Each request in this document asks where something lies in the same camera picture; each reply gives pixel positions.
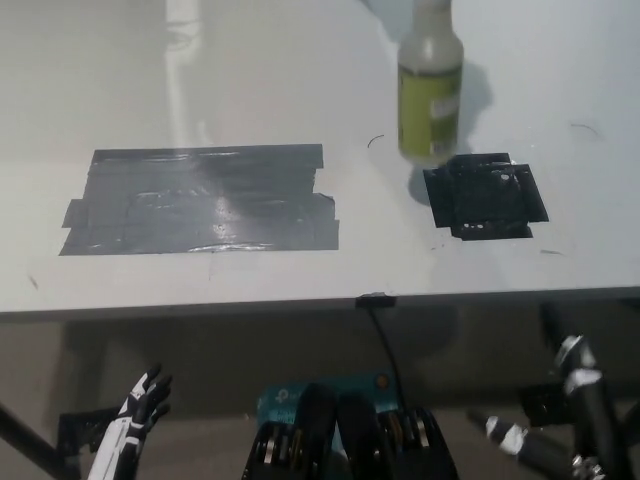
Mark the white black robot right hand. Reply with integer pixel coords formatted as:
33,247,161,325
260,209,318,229
467,301,619,480

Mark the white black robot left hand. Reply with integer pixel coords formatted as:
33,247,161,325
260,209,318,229
87,363,174,480

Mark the green label spray bottle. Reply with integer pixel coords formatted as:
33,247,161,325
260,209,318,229
397,0,466,164

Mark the small black tape spot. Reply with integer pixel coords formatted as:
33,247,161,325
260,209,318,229
422,152,551,242

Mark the black table leg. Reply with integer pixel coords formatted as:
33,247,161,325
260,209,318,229
0,399,82,480

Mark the teal router box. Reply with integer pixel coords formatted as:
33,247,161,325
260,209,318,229
256,367,402,451

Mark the black table edge clip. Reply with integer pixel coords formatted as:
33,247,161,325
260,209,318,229
355,289,398,308

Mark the large grey tape patch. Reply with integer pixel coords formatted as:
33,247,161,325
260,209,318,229
58,143,340,257

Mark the black table bracket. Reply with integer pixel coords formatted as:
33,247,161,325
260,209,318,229
57,407,124,454
519,384,576,427

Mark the black cable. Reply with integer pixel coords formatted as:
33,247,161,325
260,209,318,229
368,305,407,414

